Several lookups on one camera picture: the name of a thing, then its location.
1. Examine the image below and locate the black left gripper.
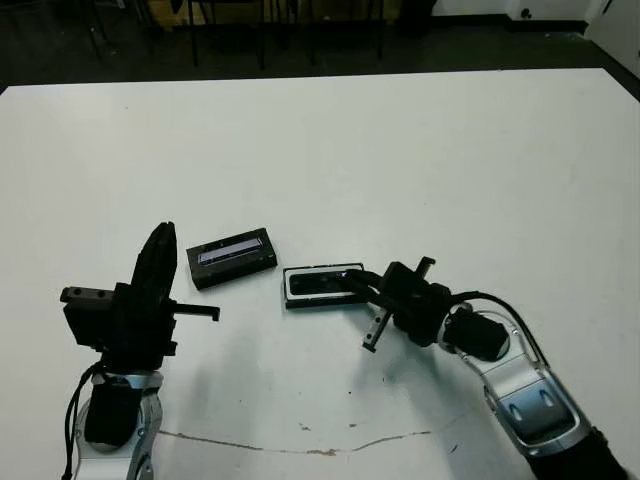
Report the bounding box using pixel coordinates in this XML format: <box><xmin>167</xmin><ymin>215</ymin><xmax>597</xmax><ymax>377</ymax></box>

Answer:
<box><xmin>57</xmin><ymin>221</ymin><xmax>222</xmax><ymax>370</ymax></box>

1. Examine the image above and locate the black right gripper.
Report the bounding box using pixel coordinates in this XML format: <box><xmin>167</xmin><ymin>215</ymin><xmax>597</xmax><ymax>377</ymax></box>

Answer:
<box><xmin>342</xmin><ymin>255</ymin><xmax>455</xmax><ymax>355</ymax></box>

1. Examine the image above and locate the black box lid silver print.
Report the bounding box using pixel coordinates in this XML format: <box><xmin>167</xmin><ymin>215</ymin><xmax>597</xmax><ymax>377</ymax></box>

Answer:
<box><xmin>185</xmin><ymin>227</ymin><xmax>278</xmax><ymax>292</ymax></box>

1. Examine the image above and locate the black box base white inset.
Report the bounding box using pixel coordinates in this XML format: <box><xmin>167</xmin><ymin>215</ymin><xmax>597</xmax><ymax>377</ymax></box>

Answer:
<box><xmin>281</xmin><ymin>260</ymin><xmax>369</xmax><ymax>313</ymax></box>

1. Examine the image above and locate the dark waste bin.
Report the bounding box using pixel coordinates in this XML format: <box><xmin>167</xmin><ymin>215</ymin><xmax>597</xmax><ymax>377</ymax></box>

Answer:
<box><xmin>402</xmin><ymin>0</ymin><xmax>437</xmax><ymax>39</ymax></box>

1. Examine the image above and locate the white door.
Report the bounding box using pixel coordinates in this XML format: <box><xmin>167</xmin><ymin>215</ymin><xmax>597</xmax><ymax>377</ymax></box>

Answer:
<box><xmin>587</xmin><ymin>0</ymin><xmax>640</xmax><ymax>86</ymax></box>

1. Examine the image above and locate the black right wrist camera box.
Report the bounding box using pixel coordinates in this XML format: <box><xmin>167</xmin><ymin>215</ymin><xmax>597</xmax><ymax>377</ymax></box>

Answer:
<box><xmin>382</xmin><ymin>260</ymin><xmax>428</xmax><ymax>307</ymax></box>

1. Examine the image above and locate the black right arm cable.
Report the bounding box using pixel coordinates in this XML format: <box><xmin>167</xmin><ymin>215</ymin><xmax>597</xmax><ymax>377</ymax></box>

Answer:
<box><xmin>452</xmin><ymin>289</ymin><xmax>549</xmax><ymax>366</ymax></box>

